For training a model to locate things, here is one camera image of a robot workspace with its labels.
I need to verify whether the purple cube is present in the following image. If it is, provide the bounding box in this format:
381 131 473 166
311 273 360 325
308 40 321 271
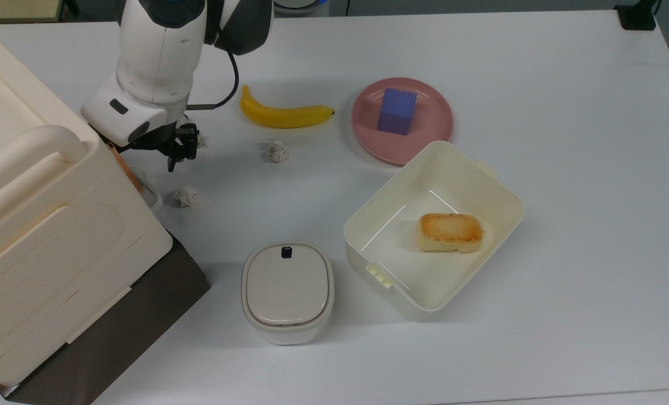
377 87 418 136

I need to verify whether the cream storage box with handles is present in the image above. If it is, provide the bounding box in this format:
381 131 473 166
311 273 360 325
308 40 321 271
0 20 173 386

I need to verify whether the cream open plastic container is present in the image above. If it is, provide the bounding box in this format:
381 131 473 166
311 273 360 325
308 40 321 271
343 141 526 322

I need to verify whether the small white lidded bin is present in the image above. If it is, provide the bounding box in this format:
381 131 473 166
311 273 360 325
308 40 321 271
241 242 335 345

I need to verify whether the toasted bread piece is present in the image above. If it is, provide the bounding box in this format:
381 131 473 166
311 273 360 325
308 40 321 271
417 213 484 254

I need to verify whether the black stand base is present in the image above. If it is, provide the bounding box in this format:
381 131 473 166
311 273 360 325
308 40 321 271
614 0 658 32

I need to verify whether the beige side table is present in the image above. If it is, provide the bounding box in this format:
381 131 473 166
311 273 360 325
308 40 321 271
0 0 66 24

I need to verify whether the crumpled white paper ball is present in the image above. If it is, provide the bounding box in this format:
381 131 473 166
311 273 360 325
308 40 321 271
173 186 200 208
266 139 290 164

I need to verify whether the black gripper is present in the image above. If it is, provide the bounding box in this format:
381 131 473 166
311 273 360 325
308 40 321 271
118 123 201 173

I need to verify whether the yellow banana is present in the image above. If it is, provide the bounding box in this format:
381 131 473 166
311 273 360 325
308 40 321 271
239 84 336 129

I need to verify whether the pink plate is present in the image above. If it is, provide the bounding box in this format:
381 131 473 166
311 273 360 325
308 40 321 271
351 77 454 167

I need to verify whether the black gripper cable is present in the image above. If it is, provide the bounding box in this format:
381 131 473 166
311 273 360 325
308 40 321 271
187 49 240 110

